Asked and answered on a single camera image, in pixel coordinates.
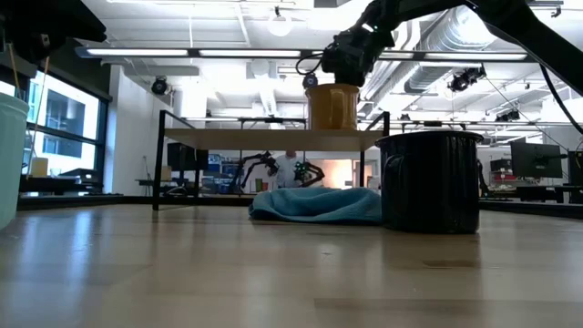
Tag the yellow speckled mug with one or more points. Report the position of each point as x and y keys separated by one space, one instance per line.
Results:
x=332 y=109

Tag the mint green mug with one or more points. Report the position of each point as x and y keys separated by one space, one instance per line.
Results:
x=11 y=159

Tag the glossy black mug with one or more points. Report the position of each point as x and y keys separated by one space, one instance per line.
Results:
x=430 y=187

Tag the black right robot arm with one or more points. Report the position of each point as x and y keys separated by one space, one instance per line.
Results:
x=524 y=27

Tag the black background robot arm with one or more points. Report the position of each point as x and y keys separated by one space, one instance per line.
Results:
x=312 y=173
x=252 y=161

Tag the wooden shelf black metal legs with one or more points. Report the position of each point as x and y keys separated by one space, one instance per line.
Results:
x=273 y=140

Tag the round white ceiling lamp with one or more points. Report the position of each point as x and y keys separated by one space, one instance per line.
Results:
x=279 y=23

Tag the person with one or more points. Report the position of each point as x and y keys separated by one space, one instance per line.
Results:
x=287 y=173

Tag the yellow box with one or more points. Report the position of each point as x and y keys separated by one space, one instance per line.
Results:
x=39 y=167

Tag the black overhead light bar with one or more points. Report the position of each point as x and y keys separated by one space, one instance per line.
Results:
x=193 y=53

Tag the blue cloth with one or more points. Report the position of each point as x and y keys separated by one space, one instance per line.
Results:
x=314 y=207

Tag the dark background desk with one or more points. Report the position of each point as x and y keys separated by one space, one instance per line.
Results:
x=59 y=182

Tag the dark background monitor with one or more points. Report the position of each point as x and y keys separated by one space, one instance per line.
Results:
x=536 y=160
x=184 y=157

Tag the black ceiling camera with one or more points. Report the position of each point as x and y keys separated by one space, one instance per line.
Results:
x=464 y=79
x=310 y=82
x=159 y=85

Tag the silver ventilation duct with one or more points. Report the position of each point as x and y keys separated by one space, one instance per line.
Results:
x=451 y=41

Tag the black metal table frame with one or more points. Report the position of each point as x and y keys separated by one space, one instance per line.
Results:
x=91 y=201

